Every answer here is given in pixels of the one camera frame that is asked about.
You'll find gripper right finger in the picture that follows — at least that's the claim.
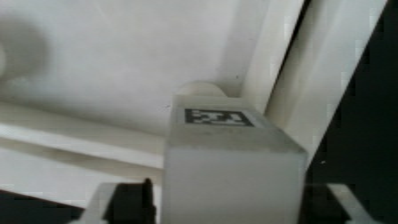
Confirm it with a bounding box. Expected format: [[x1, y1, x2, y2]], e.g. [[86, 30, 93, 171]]
[[304, 183, 372, 224]]

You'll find white table leg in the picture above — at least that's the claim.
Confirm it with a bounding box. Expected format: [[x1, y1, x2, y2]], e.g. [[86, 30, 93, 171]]
[[162, 82, 308, 224]]

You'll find white square tabletop part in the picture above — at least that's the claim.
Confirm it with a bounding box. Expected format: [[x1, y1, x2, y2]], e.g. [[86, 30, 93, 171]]
[[0, 0, 391, 224]]

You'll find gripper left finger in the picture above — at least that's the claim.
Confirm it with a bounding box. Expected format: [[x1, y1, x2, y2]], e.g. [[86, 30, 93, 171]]
[[77, 178, 157, 224]]

